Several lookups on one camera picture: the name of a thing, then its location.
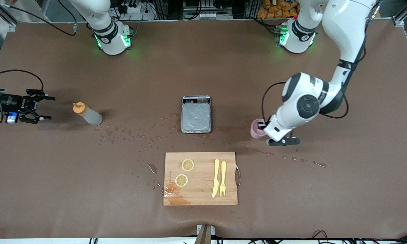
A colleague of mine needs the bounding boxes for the aluminium frame rail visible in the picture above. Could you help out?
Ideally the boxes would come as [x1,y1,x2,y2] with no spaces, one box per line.
[0,0,38,29]
[392,0,407,72]

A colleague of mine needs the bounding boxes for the pink plastic cup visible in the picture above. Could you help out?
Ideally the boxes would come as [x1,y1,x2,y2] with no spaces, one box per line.
[251,118,267,139]

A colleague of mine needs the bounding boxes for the yellow plastic knife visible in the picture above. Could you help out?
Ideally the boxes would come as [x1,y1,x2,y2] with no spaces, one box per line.
[212,159,220,198]

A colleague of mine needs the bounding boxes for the metal table edge bracket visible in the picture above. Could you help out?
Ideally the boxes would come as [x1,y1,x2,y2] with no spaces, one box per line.
[194,224,216,244]

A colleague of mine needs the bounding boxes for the black looped floor cable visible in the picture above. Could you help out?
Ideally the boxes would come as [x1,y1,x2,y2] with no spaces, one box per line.
[312,230,330,242]

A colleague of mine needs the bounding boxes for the orange snack packets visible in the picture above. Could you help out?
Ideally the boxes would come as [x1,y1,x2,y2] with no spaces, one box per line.
[257,0,301,19]

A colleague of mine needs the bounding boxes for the clear sauce bottle orange cap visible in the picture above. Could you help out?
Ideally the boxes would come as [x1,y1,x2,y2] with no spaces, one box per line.
[72,102,103,127]

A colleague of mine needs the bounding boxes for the yellow plastic fork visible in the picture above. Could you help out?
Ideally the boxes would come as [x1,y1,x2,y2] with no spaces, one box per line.
[219,161,227,198]

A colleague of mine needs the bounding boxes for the silver digital kitchen scale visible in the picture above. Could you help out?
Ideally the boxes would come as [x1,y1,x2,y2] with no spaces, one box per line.
[181,95,212,134]

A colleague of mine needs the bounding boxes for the wooden cutting board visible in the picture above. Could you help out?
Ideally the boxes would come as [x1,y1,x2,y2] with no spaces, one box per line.
[163,152,241,206]

